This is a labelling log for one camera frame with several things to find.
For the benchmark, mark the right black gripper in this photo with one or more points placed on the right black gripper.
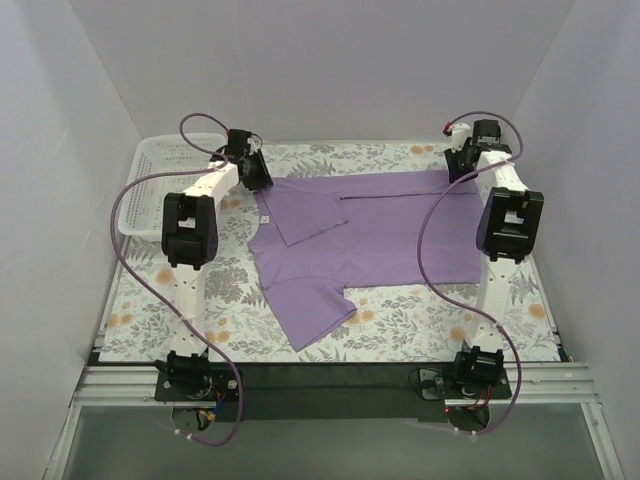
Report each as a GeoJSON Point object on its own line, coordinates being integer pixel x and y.
{"type": "Point", "coordinates": [459, 166]}

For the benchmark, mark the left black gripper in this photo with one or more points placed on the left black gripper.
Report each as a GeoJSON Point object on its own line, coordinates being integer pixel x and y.
{"type": "Point", "coordinates": [258, 174]}

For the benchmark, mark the purple t shirt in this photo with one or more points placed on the purple t shirt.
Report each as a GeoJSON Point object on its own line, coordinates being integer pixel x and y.
{"type": "Point", "coordinates": [321, 235]}

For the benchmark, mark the white plastic basket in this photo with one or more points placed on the white plastic basket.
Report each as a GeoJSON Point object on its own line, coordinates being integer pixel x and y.
{"type": "Point", "coordinates": [176, 168]}

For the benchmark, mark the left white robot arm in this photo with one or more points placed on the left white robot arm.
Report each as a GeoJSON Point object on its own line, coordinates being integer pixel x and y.
{"type": "Point", "coordinates": [190, 242]}

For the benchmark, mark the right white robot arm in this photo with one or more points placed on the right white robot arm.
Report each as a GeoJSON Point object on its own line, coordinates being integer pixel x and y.
{"type": "Point", "coordinates": [505, 238]}

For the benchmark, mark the floral table cloth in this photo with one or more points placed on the floral table cloth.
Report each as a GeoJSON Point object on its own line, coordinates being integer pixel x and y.
{"type": "Point", "coordinates": [391, 324]}

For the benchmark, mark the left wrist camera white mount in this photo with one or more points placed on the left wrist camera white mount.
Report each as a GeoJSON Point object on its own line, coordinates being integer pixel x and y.
{"type": "Point", "coordinates": [254, 144]}

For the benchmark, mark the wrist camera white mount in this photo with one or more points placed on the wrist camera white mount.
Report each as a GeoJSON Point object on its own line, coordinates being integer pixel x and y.
{"type": "Point", "coordinates": [458, 134]}
{"type": "Point", "coordinates": [254, 144]}

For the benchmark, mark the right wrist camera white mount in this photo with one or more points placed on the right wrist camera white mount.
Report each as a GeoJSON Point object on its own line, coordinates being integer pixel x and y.
{"type": "Point", "coordinates": [458, 134]}

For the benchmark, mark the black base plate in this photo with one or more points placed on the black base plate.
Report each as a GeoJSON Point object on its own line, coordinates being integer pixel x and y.
{"type": "Point", "coordinates": [315, 391]}

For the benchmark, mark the aluminium frame rail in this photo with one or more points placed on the aluminium frame rail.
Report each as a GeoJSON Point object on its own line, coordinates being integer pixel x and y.
{"type": "Point", "coordinates": [553, 429]}

